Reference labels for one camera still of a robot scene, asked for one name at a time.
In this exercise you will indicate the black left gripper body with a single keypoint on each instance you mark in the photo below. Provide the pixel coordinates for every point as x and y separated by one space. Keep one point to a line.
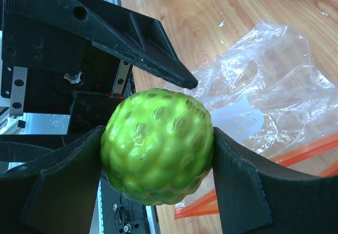
56 69

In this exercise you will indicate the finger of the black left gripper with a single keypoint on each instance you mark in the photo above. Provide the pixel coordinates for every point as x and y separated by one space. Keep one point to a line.
135 38

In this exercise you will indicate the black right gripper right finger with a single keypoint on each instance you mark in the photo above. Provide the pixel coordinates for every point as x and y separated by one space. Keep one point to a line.
256 195

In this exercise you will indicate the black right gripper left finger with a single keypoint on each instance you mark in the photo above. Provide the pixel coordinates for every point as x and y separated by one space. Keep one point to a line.
51 191

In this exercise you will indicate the clear zip top bag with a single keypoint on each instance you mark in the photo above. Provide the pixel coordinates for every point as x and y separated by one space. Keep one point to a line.
267 94

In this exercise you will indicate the green fake round fruit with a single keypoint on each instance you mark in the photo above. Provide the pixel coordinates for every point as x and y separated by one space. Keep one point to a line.
157 146

